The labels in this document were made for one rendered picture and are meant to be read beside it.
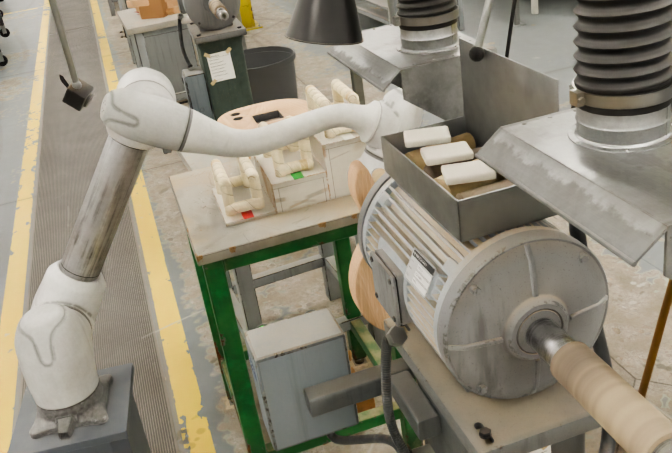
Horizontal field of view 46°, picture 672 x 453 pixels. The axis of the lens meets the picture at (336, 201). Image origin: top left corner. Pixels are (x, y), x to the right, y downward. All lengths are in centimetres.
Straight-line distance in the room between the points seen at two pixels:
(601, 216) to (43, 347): 142
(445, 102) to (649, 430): 64
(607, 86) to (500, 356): 41
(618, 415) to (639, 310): 246
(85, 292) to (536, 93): 134
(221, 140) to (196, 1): 199
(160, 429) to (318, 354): 177
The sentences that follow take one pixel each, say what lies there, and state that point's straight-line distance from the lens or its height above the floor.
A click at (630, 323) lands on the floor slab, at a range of 332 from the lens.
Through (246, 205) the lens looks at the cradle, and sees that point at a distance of 224.
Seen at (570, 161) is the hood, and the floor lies 154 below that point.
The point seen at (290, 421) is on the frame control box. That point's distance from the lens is 142.
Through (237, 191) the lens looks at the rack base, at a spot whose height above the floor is 94.
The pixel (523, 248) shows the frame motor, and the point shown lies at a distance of 105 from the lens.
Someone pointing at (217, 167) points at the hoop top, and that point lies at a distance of 232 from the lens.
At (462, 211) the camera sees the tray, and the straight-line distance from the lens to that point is 103.
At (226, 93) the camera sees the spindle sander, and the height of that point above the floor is 82.
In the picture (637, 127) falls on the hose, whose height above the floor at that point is 156.
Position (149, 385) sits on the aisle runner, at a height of 0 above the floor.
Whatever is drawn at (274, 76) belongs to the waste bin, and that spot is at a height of 64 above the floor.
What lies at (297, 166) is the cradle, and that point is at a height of 105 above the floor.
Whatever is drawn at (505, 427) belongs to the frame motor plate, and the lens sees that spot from 115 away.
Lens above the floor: 189
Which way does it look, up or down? 25 degrees down
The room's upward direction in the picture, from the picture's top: 9 degrees counter-clockwise
